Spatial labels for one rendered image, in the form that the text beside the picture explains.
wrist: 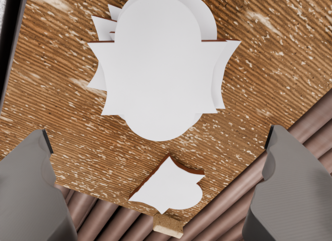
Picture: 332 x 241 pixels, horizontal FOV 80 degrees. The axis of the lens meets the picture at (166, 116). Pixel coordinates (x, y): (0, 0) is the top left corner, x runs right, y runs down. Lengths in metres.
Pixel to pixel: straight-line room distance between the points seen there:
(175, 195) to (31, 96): 0.26
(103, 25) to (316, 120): 0.32
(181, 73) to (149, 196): 0.23
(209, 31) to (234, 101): 0.11
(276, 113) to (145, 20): 0.21
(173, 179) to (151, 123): 0.14
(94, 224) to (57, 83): 0.31
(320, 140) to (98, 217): 0.43
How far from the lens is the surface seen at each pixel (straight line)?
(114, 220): 0.49
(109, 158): 0.32
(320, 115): 0.37
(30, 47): 0.28
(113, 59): 0.18
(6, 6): 0.31
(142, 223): 0.49
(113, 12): 0.21
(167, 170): 0.31
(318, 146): 0.41
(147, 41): 0.18
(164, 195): 0.36
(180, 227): 0.43
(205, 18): 0.19
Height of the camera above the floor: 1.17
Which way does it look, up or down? 60 degrees down
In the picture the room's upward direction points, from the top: 177 degrees clockwise
